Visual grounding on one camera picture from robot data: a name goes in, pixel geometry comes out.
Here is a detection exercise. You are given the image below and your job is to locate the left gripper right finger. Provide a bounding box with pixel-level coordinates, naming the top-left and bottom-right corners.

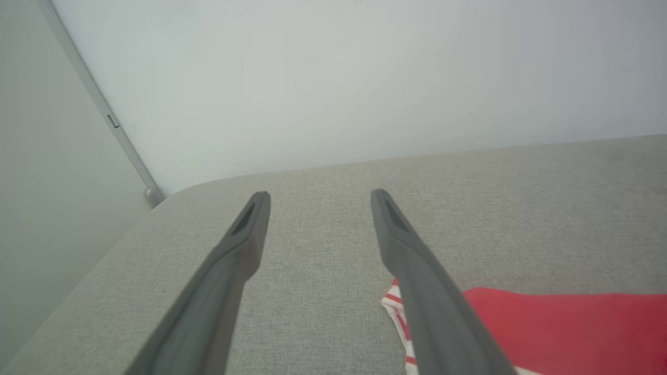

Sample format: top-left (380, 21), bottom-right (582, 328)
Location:
top-left (370, 188), bottom-right (517, 375)

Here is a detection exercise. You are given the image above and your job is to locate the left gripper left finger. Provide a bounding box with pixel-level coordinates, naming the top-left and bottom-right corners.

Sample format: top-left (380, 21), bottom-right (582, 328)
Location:
top-left (125, 191), bottom-right (271, 375)

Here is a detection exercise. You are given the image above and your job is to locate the red and white garment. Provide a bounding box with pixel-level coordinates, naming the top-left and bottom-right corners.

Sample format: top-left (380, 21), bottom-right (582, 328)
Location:
top-left (381, 279), bottom-right (667, 375)

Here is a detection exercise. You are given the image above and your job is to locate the grey fabric sofa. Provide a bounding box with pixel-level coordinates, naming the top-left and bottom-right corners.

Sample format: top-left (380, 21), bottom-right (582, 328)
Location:
top-left (0, 134), bottom-right (667, 375)

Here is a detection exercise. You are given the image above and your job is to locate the grey metal wall strip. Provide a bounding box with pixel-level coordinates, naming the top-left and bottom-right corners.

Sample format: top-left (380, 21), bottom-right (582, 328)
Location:
top-left (36, 0), bottom-right (166, 209)

